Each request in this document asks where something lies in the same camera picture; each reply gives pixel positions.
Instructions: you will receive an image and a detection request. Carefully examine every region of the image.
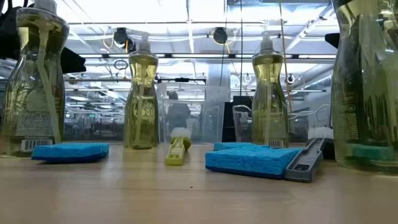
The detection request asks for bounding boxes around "blue cellulose sponge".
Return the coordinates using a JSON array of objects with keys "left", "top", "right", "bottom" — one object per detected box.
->
[
  {"left": 30, "top": 142, "right": 110, "bottom": 164},
  {"left": 213, "top": 142, "right": 271, "bottom": 152},
  {"left": 204, "top": 146, "right": 303, "bottom": 180},
  {"left": 349, "top": 143, "right": 396, "bottom": 162}
]

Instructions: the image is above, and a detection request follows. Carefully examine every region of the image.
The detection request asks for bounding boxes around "green dish brush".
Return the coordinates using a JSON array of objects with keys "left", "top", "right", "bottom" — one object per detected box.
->
[{"left": 164, "top": 127, "right": 193, "bottom": 167}]

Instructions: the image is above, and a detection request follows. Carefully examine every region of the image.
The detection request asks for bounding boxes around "shallow clear plastic tray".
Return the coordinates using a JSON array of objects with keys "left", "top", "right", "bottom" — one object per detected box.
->
[{"left": 232, "top": 104, "right": 333, "bottom": 144}]

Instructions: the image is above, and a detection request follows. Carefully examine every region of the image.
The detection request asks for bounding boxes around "grey dish brush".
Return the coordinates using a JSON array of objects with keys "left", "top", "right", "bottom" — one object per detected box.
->
[{"left": 284, "top": 126, "right": 334, "bottom": 184}]

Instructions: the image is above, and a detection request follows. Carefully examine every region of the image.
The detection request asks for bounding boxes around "tall clear plastic bin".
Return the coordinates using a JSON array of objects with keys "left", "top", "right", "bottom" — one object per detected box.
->
[{"left": 156, "top": 82, "right": 231, "bottom": 144}]

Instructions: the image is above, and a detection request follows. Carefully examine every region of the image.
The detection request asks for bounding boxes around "green soap bottle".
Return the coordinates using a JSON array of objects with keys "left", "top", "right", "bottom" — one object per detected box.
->
[
  {"left": 251, "top": 30, "right": 289, "bottom": 149},
  {"left": 123, "top": 30, "right": 160, "bottom": 150}
]

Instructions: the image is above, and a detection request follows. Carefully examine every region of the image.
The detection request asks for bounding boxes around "person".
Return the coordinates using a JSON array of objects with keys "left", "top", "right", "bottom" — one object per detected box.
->
[{"left": 165, "top": 90, "right": 191, "bottom": 138}]

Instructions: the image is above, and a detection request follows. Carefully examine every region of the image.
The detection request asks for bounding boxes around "black ceiling cable reel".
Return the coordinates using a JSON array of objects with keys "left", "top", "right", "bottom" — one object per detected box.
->
[
  {"left": 212, "top": 27, "right": 229, "bottom": 45},
  {"left": 113, "top": 27, "right": 129, "bottom": 46}
]

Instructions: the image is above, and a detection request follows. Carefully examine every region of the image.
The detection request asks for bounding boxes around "yellow cable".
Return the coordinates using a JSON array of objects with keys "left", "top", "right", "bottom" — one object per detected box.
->
[{"left": 279, "top": 0, "right": 294, "bottom": 113}]

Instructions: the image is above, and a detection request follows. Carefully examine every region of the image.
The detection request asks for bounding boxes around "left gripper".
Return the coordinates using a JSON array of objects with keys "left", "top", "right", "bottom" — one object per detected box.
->
[{"left": 0, "top": 6, "right": 87, "bottom": 75}]

